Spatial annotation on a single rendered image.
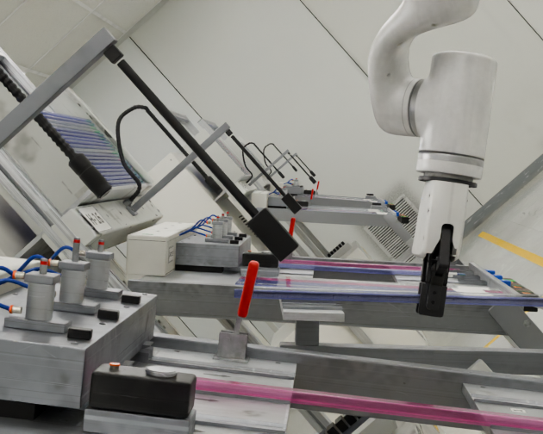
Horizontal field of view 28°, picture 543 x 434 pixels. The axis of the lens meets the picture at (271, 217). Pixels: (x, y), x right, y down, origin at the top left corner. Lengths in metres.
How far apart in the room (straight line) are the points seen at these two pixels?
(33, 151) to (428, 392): 1.14
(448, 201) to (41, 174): 0.99
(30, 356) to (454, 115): 0.70
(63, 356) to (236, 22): 7.89
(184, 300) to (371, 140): 6.68
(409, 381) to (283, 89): 7.47
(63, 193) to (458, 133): 0.96
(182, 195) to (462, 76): 4.23
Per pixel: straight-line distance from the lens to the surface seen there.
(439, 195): 1.35
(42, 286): 0.89
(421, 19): 1.33
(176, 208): 5.55
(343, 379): 1.19
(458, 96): 1.37
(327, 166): 8.58
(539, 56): 8.77
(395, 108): 1.41
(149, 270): 2.17
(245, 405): 0.97
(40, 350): 0.85
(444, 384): 1.20
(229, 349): 1.16
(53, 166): 2.11
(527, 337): 1.95
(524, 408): 1.11
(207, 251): 2.28
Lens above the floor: 1.13
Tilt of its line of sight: level
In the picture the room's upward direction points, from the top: 41 degrees counter-clockwise
